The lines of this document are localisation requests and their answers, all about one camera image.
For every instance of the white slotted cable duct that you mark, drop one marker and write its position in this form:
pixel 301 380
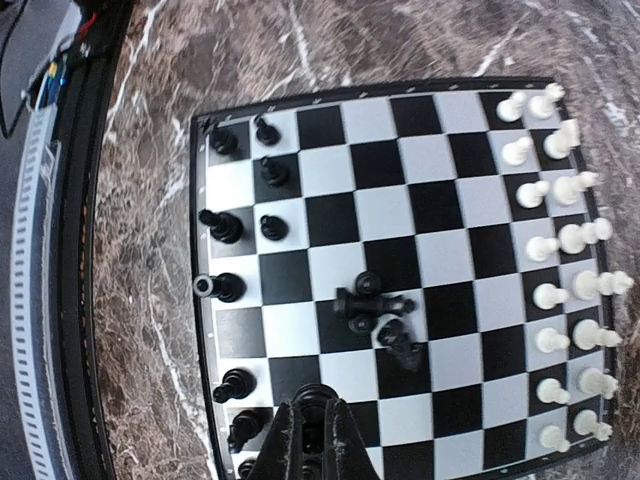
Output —
pixel 28 304

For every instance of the row of white chess pieces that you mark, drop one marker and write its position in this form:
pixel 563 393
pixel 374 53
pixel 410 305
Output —
pixel 538 380

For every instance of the pile of black chess pieces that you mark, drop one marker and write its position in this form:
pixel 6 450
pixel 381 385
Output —
pixel 363 308

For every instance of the black chess piece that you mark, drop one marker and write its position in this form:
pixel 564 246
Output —
pixel 224 227
pixel 245 426
pixel 237 383
pixel 245 468
pixel 226 287

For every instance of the black white chess board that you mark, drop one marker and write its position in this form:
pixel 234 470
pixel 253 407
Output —
pixel 388 178

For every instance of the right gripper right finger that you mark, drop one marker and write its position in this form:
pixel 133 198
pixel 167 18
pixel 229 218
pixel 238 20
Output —
pixel 344 453

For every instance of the black pawn second row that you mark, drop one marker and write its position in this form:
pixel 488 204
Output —
pixel 274 172

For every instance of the black chess piece corner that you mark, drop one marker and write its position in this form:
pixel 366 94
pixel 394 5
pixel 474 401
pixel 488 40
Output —
pixel 221 140

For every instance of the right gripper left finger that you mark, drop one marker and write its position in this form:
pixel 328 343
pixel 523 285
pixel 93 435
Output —
pixel 281 456

